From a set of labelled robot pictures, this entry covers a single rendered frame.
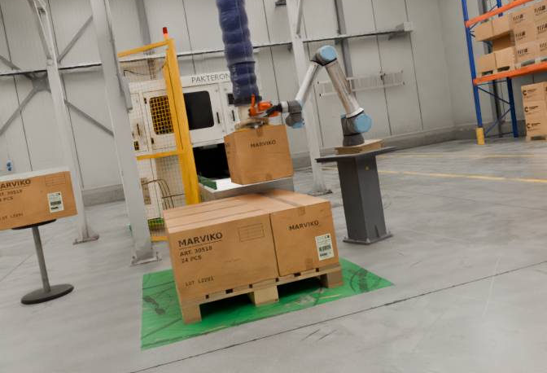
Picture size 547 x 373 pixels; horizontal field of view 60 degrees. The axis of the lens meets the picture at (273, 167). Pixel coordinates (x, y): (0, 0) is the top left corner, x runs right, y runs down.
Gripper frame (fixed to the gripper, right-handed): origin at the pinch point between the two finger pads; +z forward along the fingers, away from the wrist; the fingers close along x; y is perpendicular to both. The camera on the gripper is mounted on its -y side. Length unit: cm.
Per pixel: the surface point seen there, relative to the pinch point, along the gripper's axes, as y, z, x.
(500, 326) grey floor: -172, -53, -120
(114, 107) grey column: 124, 106, 30
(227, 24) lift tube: 19, 7, 70
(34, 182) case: 55, 171, -26
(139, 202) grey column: 124, 99, -62
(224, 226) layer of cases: -73, 48, -68
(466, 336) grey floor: -172, -35, -120
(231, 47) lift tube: 19, 7, 53
